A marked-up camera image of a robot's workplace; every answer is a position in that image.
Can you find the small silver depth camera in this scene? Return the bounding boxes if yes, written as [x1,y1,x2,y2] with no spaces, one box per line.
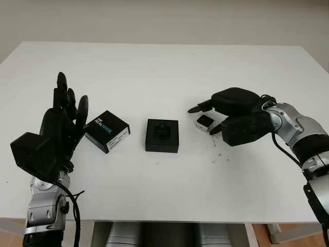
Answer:
[194,110,223,132]

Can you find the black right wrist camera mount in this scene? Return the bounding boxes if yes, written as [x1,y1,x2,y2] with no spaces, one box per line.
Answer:
[221,113,273,147]

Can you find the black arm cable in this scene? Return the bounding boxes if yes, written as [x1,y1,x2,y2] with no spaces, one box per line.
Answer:
[259,94,309,170]
[51,180,85,247]

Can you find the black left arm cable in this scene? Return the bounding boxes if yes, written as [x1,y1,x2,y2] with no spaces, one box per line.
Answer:
[51,180,85,247]

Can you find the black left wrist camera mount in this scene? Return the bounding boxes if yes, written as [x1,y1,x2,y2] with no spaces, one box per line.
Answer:
[10,132,61,182]

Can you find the silver and black robot torso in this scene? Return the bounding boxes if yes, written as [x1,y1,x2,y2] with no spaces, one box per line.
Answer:
[106,221,227,247]

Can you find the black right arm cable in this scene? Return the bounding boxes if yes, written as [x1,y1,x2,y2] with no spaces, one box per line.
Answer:
[259,94,309,170]

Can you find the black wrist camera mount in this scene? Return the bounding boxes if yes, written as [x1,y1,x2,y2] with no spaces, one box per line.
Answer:
[10,132,61,182]
[221,113,273,147]

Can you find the black camera box base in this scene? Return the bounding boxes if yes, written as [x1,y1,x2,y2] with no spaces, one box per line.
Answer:
[144,118,179,154]

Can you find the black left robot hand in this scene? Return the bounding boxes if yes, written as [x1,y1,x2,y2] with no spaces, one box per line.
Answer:
[41,72,89,172]

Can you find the grey table leg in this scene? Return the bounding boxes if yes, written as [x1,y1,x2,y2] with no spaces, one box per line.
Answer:
[267,223,281,244]

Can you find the black RealSense box lid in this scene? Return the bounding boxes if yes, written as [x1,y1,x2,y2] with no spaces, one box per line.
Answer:
[84,110,131,154]

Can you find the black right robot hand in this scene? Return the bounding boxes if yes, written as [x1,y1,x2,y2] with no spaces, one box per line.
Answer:
[187,87,268,135]

